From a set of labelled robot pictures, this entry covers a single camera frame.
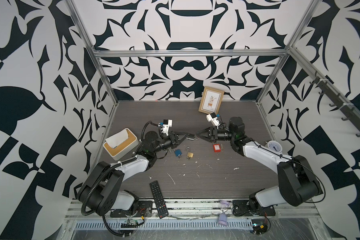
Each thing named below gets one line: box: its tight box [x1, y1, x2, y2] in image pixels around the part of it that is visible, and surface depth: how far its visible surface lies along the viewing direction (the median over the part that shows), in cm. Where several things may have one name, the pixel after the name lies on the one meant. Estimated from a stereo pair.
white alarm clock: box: [267, 140, 283, 154], surface depth 95 cm
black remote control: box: [149, 180, 169, 219], surface depth 77 cm
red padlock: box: [212, 141, 222, 153], surface depth 96 cm
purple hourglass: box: [218, 199, 230, 227], surface depth 73 cm
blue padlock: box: [174, 149, 183, 157], surface depth 96 cm
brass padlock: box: [184, 146, 194, 158], surface depth 94 cm
